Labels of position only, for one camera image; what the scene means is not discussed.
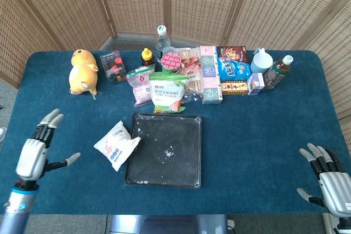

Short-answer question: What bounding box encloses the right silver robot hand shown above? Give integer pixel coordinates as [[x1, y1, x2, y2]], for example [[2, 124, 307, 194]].
[[297, 142, 351, 217]]

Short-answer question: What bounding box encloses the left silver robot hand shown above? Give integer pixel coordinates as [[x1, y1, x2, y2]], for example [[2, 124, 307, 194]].
[[15, 109, 82, 182]]

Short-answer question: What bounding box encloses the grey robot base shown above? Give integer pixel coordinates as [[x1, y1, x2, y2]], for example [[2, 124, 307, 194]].
[[108, 214, 229, 234]]

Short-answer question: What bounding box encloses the yellow plush toy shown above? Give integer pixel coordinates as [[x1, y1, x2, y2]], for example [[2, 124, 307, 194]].
[[68, 49, 99, 100]]

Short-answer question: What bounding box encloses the blue felt table cover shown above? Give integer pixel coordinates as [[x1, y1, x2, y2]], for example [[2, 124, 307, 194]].
[[0, 50, 348, 215]]

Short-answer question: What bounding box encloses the black box with red parts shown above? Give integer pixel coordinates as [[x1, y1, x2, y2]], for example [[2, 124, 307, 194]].
[[99, 50, 127, 85]]

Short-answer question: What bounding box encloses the pink zip bag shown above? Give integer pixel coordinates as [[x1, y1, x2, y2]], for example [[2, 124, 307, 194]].
[[126, 66, 156, 107]]

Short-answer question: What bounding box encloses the tea bottle with white cap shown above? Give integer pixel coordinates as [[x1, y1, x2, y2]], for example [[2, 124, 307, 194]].
[[263, 55, 295, 91]]

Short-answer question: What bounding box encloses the small white purple box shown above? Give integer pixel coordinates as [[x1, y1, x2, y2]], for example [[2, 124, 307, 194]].
[[246, 72, 265, 96]]

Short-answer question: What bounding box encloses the black baking tray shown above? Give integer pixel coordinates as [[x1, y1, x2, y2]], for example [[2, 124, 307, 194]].
[[124, 112, 202, 189]]

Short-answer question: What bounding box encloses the small yellow red box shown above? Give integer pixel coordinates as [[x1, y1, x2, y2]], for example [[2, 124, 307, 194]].
[[220, 79, 250, 96]]

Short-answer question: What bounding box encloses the light blue pitcher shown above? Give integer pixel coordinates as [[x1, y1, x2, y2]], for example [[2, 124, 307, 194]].
[[250, 47, 274, 75]]

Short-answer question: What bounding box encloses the corn starch bag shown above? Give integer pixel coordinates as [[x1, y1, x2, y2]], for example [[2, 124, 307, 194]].
[[148, 70, 190, 115]]

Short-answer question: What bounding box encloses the honey bottle with yellow cap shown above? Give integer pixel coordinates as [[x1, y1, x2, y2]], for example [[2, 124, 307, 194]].
[[140, 48, 156, 72]]

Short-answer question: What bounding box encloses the blue cookie box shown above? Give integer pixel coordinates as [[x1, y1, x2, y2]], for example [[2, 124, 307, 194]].
[[216, 45, 252, 83]]

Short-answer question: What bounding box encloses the cup with red patterned lid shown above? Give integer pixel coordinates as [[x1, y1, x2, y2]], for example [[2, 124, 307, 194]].
[[161, 46, 182, 75]]

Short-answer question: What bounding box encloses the long pink green box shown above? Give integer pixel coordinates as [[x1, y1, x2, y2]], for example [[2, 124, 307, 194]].
[[199, 45, 223, 105]]

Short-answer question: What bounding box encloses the clear water bottle white cap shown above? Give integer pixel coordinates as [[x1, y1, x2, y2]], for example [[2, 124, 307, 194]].
[[155, 25, 172, 64]]

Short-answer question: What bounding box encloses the biscuit stick package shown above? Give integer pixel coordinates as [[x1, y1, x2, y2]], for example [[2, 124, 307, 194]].
[[177, 47, 203, 95]]

